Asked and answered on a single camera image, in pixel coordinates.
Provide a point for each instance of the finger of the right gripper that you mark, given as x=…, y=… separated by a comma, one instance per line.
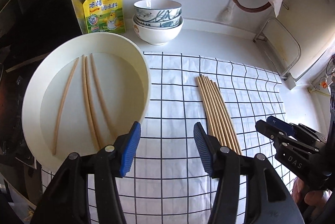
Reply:
x=299, y=132
x=272, y=132

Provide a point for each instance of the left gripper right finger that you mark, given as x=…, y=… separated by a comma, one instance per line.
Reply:
x=267, y=198

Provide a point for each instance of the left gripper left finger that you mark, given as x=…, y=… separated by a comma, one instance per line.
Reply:
x=65, y=200

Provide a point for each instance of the wooden chopstick eight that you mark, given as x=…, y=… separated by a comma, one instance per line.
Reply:
x=222, y=118

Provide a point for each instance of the wooden chopstick five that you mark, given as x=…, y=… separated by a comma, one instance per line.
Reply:
x=216, y=126

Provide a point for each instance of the wooden chopstick six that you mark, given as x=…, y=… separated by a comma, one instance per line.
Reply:
x=219, y=127

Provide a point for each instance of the wooden chopstick nine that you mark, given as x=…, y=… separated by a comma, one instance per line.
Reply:
x=227, y=111

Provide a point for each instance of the wooden chopstick seven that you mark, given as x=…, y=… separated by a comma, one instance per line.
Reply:
x=220, y=111

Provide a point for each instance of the wooden chopstick four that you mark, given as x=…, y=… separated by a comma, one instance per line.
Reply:
x=206, y=108

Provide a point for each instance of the wooden chopstick one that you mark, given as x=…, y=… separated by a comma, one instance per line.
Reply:
x=61, y=106

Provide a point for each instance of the wooden chopstick three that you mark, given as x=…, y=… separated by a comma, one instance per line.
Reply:
x=91, y=105

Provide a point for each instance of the wooden chopstick eleven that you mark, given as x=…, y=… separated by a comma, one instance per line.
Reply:
x=87, y=109

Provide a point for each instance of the person right hand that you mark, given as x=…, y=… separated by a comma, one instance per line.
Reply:
x=317, y=199

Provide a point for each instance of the metal rack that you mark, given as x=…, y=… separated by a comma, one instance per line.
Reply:
x=279, y=46

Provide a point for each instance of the white cutting board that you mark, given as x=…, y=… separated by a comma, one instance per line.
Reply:
x=311, y=22

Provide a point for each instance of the white black grid cloth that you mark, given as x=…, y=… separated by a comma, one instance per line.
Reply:
x=167, y=182

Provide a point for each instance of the white round tray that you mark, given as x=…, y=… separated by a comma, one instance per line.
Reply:
x=125, y=81

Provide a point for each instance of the large white bowl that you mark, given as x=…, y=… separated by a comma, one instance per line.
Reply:
x=155, y=35

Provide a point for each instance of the upper blue patterned bowl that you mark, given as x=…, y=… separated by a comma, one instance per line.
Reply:
x=157, y=10

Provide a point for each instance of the yellow seasoning pouch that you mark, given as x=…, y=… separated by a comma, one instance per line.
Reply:
x=104, y=16

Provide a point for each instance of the wall power outlet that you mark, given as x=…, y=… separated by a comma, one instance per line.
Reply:
x=321, y=86

